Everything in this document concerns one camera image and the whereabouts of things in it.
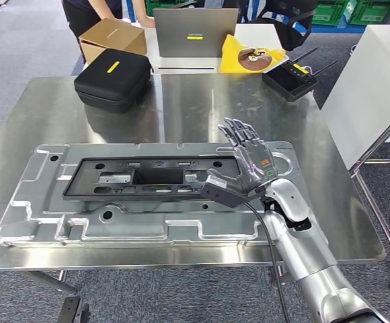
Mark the silver metal panel part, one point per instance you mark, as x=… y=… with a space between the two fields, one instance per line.
x=131 y=223

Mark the black zip case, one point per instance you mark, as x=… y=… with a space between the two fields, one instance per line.
x=114 y=82

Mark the black remote controller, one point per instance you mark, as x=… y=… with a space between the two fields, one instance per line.
x=289 y=82

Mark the grey laptop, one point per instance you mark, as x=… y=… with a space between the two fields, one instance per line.
x=195 y=26

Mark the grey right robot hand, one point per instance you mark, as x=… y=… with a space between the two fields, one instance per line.
x=256 y=165

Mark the person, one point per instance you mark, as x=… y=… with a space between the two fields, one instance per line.
x=78 y=18

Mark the black plastic bracket part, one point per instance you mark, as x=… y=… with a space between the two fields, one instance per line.
x=87 y=178

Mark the yellow bag with brown bear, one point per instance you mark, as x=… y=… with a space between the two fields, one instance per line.
x=231 y=60

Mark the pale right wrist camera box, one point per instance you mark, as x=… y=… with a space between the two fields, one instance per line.
x=222 y=194

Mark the person's right forearm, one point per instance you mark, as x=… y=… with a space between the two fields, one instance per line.
x=99 y=8

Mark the black robot foot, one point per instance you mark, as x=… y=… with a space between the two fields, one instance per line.
x=72 y=310

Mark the black office chair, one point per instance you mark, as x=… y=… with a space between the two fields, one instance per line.
x=293 y=33

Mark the brown cardboard box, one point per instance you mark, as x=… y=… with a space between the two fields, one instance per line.
x=112 y=35

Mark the stainless steel workbench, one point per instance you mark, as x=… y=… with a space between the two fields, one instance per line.
x=386 y=161
x=198 y=102

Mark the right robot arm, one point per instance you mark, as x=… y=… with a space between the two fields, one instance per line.
x=309 y=256

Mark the white cabinet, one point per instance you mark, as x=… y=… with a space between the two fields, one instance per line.
x=366 y=89

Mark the green plastic crate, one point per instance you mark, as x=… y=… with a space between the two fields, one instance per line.
x=373 y=11
x=329 y=12
x=161 y=4

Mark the blue storage rack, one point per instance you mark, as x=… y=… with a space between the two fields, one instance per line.
x=336 y=30

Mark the person's left forearm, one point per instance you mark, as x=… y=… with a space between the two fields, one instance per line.
x=142 y=11

